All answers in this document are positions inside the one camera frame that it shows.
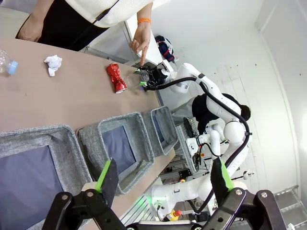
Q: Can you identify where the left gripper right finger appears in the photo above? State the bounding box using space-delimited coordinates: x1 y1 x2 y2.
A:
203 157 287 230

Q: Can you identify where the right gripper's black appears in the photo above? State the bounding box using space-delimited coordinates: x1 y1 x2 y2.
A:
133 66 172 92

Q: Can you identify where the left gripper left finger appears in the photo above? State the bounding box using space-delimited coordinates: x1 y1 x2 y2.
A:
42 158 127 230

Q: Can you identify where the crushed red can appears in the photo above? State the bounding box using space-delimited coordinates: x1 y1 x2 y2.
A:
106 63 128 94

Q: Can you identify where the white paper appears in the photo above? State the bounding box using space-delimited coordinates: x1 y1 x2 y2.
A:
44 55 63 77

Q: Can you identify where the person's right forearm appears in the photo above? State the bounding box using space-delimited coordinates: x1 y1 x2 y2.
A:
30 0 55 20

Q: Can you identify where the person's left forearm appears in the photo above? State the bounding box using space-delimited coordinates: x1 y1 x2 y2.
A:
138 1 154 20

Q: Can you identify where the person's left hand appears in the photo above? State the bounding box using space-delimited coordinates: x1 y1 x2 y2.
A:
129 23 152 67

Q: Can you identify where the person's right hand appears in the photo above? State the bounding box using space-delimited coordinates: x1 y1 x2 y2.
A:
18 14 45 43

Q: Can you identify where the blue and red bag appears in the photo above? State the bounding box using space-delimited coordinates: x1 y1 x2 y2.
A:
154 35 176 63

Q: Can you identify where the grey fabric basket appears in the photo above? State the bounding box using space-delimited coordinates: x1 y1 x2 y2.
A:
141 106 178 158
76 112 155 195
0 124 93 230

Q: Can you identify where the yellow red emergency stop button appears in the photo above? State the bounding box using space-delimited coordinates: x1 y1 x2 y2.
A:
164 209 183 221

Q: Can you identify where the background person in black top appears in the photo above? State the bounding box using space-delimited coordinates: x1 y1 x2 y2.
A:
191 93 251 135

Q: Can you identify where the person in white sweater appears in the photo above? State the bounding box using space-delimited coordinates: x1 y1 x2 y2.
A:
15 0 171 52

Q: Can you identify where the clear bottle with blue cap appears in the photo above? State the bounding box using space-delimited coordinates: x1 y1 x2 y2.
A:
0 49 19 75

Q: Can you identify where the aluminium mounting frame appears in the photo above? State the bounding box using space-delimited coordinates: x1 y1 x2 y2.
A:
119 193 159 222

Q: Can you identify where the right arm's black cable hose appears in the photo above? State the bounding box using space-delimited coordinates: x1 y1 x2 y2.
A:
143 76 252 214

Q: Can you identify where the black clip-on microphone cable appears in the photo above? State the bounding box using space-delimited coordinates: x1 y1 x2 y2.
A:
92 0 120 24

